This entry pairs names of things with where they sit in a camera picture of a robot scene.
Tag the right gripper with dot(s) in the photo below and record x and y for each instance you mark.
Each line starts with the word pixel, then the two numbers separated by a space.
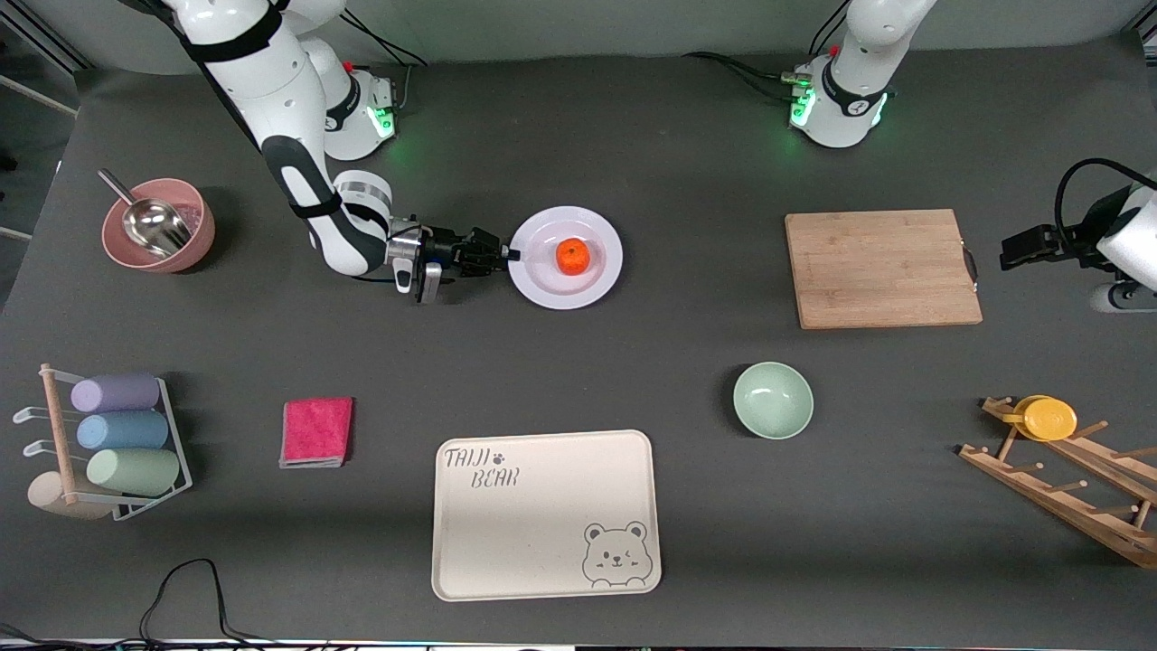
pixel 446 247

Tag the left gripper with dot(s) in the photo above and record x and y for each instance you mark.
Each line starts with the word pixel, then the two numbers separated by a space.
pixel 1068 242

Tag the white plate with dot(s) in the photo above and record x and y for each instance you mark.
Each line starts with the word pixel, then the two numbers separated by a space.
pixel 551 289

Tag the orange fruit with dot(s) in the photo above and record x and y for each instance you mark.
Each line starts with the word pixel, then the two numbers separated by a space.
pixel 573 257

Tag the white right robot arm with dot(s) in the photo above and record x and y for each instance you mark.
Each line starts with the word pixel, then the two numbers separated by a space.
pixel 280 90

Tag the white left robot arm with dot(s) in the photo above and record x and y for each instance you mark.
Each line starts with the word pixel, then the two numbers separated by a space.
pixel 845 99

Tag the wooden cutting board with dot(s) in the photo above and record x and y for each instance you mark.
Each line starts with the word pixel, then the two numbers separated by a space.
pixel 881 269

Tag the yellow cup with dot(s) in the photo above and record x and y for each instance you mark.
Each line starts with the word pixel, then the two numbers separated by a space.
pixel 1048 419

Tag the pink folded cloth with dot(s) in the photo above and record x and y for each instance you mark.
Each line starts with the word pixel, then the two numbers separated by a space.
pixel 316 432

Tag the wooden peg drying rack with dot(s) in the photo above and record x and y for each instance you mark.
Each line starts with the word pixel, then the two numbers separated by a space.
pixel 1067 497

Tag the cream tray with bear print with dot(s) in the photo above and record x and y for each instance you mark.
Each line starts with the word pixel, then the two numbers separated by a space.
pixel 533 533

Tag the pink bowl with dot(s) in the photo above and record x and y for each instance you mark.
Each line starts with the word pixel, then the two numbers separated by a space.
pixel 194 244

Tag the pastel green bowl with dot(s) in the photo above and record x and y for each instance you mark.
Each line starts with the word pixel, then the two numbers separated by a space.
pixel 773 400

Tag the metal scoop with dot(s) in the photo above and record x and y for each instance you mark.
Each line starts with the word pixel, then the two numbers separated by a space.
pixel 154 224

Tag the pastel purple cup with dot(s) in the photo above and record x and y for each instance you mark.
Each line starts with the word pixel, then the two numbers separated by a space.
pixel 116 392

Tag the pastel blue cup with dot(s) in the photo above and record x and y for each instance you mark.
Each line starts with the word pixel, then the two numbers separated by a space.
pixel 122 430

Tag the pastel green cup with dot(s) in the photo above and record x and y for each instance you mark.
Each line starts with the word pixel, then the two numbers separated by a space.
pixel 136 472

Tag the beige cup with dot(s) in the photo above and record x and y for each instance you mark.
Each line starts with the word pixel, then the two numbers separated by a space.
pixel 50 495

